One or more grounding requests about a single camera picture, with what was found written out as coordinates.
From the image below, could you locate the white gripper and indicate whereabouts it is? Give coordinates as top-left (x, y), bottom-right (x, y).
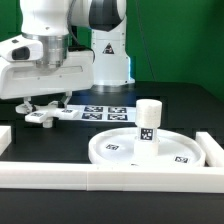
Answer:
top-left (0, 35), bottom-right (94, 114)

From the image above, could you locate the white cross-shaped table base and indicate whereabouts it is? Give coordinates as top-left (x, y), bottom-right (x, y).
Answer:
top-left (16, 101), bottom-right (78, 128)

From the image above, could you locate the white round table top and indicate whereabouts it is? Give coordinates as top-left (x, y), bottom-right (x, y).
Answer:
top-left (88, 127), bottom-right (205, 167)

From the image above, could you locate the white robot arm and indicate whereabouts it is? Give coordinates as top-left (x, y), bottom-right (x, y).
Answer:
top-left (0, 0), bottom-right (134, 113)

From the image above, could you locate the paper sheet with markers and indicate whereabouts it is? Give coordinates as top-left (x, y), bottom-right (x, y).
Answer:
top-left (67, 105), bottom-right (136, 122)

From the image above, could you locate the white left fence block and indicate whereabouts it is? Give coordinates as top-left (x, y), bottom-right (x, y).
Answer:
top-left (0, 126), bottom-right (12, 156)

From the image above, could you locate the white front fence bar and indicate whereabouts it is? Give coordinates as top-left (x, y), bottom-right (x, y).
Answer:
top-left (0, 162), bottom-right (224, 193)

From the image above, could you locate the white fence bar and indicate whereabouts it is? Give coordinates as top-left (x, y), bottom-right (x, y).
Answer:
top-left (0, 162), bottom-right (224, 193)
top-left (196, 132), bottom-right (224, 168)

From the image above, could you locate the white right fence bar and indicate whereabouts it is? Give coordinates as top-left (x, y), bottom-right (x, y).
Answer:
top-left (196, 132), bottom-right (224, 168)

